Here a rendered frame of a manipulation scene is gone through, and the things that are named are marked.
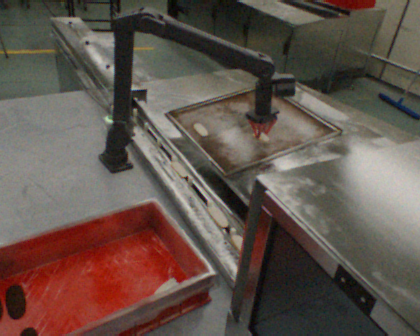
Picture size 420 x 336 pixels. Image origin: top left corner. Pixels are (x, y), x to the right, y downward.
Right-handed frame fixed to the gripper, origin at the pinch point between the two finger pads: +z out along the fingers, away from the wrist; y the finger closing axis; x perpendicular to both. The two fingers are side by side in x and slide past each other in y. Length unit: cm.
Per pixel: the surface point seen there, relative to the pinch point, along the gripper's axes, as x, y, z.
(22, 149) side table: 49, -71, 4
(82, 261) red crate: -14, -72, 4
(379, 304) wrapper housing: -80, -54, -40
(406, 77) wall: 151, 344, 133
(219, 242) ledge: -28.7, -39.0, 5.5
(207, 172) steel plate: 7.2, -19.1, 12.5
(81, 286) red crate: -22, -75, 3
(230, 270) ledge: -38, -42, 5
